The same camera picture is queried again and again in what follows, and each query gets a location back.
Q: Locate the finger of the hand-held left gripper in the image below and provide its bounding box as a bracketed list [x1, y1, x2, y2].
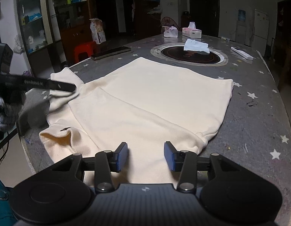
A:
[50, 80, 76, 92]

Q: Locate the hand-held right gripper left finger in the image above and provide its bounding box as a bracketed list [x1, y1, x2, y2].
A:
[51, 142, 129, 192]

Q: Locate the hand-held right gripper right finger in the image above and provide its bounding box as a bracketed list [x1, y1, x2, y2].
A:
[164, 141, 242, 193]

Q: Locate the cream sweater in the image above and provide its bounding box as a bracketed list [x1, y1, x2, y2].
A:
[39, 57, 234, 189]

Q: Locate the person's left hand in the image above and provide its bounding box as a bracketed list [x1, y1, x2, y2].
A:
[0, 91, 27, 132]

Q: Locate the red plastic stool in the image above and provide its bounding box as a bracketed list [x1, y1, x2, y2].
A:
[73, 41, 96, 63]

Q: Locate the wooden display cabinet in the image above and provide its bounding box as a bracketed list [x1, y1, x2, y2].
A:
[50, 0, 94, 67]

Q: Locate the black smartphone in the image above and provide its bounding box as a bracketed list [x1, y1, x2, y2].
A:
[90, 46, 132, 61]

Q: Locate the glass door cabinet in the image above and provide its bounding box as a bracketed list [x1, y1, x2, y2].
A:
[15, 0, 55, 80]

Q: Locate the white paper sack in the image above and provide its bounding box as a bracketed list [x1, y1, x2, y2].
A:
[89, 18, 106, 45]

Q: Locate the grey star tablecloth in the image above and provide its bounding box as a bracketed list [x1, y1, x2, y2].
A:
[18, 34, 291, 217]

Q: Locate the round black induction cooktop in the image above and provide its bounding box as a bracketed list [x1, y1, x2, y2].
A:
[150, 43, 228, 66]

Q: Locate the wooden open shelf cabinet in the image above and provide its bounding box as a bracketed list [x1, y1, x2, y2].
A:
[136, 0, 163, 37]

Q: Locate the white tissue paper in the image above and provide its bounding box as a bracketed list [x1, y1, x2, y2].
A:
[184, 39, 210, 54]

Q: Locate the white tissue box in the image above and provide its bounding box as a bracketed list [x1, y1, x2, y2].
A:
[163, 26, 179, 38]

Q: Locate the pink tissue box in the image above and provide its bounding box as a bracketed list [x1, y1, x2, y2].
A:
[182, 22, 202, 39]

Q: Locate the white remote control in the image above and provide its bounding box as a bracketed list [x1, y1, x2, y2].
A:
[231, 47, 254, 61]

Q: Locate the teal jacket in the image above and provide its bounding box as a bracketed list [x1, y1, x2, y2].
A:
[0, 173, 19, 226]

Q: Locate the small dark cabinet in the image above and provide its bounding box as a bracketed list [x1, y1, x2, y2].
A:
[181, 11, 192, 29]

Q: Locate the white water dispenser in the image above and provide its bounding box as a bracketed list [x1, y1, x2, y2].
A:
[235, 21, 247, 45]

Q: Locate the dark wooden door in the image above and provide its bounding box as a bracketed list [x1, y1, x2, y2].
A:
[189, 0, 220, 37]

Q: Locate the white refrigerator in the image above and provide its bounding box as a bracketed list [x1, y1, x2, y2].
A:
[252, 9, 270, 56]

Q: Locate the tall wooden shelf cabinet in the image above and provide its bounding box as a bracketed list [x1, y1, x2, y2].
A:
[274, 0, 291, 59]

